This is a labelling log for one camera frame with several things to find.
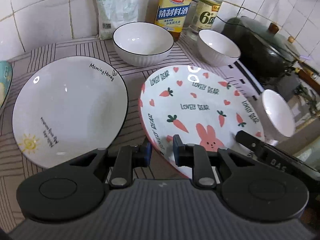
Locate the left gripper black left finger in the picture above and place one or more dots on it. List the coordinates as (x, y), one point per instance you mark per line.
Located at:
(128, 158)

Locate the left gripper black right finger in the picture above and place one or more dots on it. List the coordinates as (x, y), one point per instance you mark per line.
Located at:
(196, 158)

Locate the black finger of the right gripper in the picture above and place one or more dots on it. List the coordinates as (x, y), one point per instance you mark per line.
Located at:
(250, 142)

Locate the pink carrot lovely bear plate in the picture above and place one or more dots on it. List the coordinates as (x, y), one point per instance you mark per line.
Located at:
(199, 106)

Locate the teal fried egg plate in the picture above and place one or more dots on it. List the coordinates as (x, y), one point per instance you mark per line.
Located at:
(5, 82)

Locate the large white ribbed bowl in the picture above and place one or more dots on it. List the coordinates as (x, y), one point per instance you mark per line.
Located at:
(275, 115)

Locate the black gas stove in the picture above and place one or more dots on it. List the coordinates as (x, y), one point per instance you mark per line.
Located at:
(290, 85)

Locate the white morning honey plate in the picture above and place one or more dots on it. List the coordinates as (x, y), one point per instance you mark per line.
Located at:
(69, 107)

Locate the black wok with lid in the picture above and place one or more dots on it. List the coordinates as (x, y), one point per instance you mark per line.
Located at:
(264, 52)

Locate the small white bowl near vinegar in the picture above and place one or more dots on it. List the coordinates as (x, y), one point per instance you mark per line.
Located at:
(217, 49)

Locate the striped white tablecloth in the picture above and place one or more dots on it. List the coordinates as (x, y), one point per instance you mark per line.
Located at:
(15, 167)

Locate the white vinegar bottle yellow cap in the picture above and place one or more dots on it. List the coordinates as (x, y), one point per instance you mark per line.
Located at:
(204, 16)

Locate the white salt bag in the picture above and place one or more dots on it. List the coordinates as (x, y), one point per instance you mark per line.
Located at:
(115, 13)

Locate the cooking wine bottle yellow label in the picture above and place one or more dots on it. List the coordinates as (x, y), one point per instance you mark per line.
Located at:
(171, 16)

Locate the wooden wok handle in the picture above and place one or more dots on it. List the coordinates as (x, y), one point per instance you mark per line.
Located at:
(308, 79)

